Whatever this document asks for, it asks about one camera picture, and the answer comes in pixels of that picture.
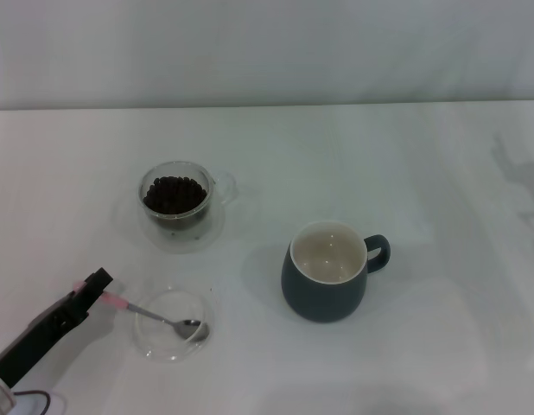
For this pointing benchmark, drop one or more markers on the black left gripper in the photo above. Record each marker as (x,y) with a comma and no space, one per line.
(33,341)

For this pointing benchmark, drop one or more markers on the large clear glass saucer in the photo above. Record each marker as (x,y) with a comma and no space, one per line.
(213,229)

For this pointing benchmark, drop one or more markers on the small clear glass dish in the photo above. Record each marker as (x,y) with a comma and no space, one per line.
(163,346)

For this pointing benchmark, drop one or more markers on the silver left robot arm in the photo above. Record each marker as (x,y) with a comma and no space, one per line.
(0,393)

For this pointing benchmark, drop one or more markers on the pile of coffee beans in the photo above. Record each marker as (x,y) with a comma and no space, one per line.
(175,195)

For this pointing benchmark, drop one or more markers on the clear double-wall glass cup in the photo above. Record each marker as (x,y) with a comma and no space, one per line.
(180,222)

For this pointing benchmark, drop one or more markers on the dark blue ceramic mug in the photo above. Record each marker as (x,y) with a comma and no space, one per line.
(323,302)

